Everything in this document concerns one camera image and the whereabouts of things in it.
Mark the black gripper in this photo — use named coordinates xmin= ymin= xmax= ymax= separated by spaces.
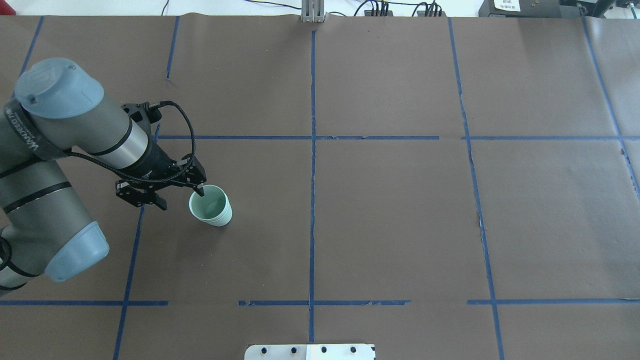
xmin=116 ymin=141 xmax=207 ymax=211

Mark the mint green cup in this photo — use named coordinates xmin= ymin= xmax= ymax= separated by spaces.
xmin=201 ymin=200 xmax=233 ymax=227
xmin=189 ymin=184 xmax=233 ymax=227

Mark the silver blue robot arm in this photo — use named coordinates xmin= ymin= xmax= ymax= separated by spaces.
xmin=0 ymin=57 xmax=207 ymax=296

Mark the black desktop box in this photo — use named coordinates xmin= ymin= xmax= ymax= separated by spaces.
xmin=478 ymin=0 xmax=581 ymax=19

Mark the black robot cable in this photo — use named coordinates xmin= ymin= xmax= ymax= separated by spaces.
xmin=65 ymin=100 xmax=197 ymax=183

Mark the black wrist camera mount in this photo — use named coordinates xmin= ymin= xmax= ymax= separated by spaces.
xmin=121 ymin=101 xmax=162 ymax=137

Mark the white pedestal column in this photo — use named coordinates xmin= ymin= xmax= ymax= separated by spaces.
xmin=244 ymin=343 xmax=377 ymax=360

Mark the aluminium frame post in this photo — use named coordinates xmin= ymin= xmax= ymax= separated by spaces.
xmin=301 ymin=0 xmax=327 ymax=23

